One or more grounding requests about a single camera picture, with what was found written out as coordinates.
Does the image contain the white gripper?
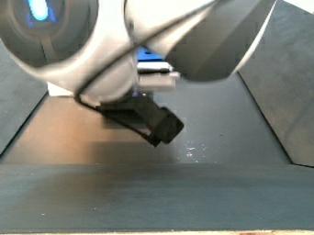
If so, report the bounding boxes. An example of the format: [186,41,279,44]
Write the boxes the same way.
[138,62,180,92]

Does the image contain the purple double-square block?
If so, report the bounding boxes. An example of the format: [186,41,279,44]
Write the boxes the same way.
[131,91,146,97]

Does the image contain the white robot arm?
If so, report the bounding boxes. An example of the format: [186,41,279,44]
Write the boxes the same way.
[0,0,277,102]

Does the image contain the blue shape-sorting board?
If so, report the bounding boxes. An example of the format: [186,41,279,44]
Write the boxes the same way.
[138,47,163,62]

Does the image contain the black curved holder stand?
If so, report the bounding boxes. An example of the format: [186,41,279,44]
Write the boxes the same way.
[98,106,154,134]

